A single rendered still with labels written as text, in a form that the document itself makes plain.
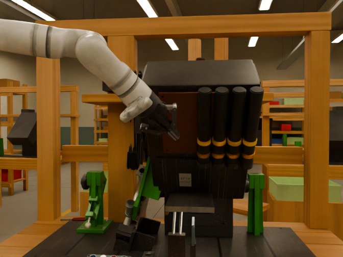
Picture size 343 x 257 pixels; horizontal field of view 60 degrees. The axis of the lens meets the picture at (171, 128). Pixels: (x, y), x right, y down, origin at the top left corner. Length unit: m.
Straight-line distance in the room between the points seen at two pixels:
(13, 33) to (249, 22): 1.17
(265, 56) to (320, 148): 9.95
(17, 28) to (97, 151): 1.09
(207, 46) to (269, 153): 10.02
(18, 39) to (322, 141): 1.37
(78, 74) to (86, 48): 12.05
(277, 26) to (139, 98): 1.04
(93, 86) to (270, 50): 6.87
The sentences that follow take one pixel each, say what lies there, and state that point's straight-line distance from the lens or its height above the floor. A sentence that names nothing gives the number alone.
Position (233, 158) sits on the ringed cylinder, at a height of 1.29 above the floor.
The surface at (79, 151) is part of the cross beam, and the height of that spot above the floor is 1.24.
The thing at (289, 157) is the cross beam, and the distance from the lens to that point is 1.67.
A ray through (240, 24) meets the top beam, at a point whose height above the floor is 1.89.
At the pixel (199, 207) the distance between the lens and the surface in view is 0.99.
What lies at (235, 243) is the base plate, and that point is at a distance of 1.34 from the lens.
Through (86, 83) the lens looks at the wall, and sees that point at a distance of 12.54.
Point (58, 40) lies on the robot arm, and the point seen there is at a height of 1.58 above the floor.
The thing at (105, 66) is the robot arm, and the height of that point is 1.53.
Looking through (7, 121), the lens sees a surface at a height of 1.44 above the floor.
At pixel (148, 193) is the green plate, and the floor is 1.13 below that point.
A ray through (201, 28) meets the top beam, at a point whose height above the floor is 1.88.
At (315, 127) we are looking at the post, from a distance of 1.61.
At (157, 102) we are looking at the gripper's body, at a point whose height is 1.45.
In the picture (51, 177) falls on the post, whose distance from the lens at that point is 1.72.
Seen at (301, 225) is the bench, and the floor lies 0.88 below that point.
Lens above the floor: 1.40
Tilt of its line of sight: 1 degrees down
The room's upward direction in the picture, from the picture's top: straight up
